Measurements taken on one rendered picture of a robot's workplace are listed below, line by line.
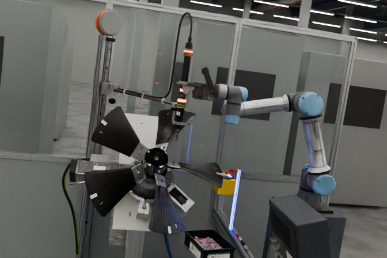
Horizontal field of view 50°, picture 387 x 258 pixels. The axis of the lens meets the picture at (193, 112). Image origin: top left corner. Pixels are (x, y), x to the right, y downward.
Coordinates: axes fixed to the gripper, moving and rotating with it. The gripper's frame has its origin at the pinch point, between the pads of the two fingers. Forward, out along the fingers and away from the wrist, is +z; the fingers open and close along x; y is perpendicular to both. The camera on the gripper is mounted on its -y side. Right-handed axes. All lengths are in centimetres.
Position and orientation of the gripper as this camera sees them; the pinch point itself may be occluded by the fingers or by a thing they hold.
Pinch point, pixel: (178, 81)
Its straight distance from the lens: 203.8
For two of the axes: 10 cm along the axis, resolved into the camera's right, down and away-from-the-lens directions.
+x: -1.8, -1.3, 9.8
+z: -9.7, -1.2, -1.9
